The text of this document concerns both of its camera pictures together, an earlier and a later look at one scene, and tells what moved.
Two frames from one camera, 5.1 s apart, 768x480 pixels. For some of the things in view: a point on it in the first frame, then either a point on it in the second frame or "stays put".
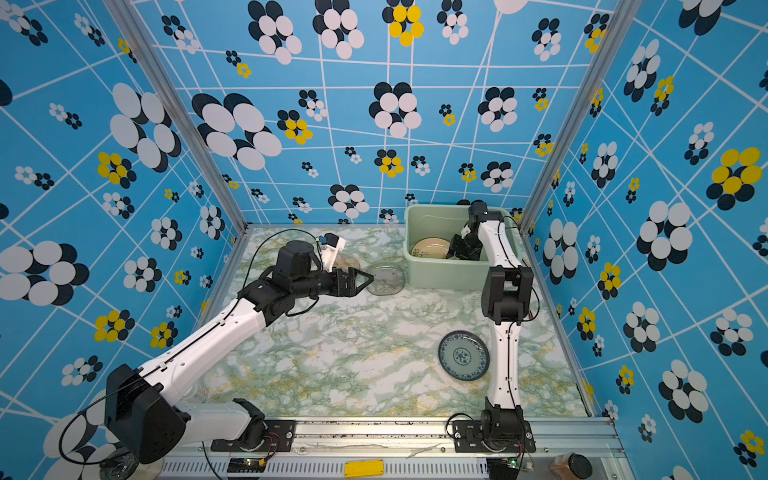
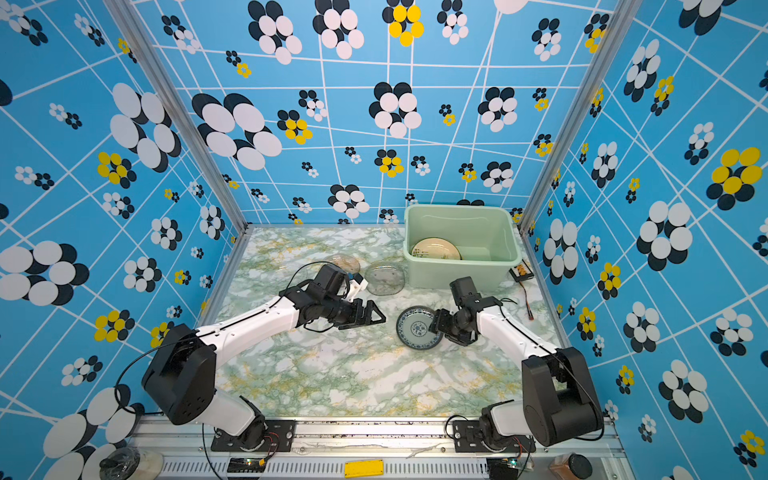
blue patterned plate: (464, 355) -> (412, 328)
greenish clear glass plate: (388, 280) stays put
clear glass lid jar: (126, 466) stays put
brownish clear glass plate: (345, 262) stays put
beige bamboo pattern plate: (431, 247) stays put
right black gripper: (454, 248) -> (439, 323)
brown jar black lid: (571, 466) stays put
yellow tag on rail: (356, 469) stays put
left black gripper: (341, 289) -> (369, 315)
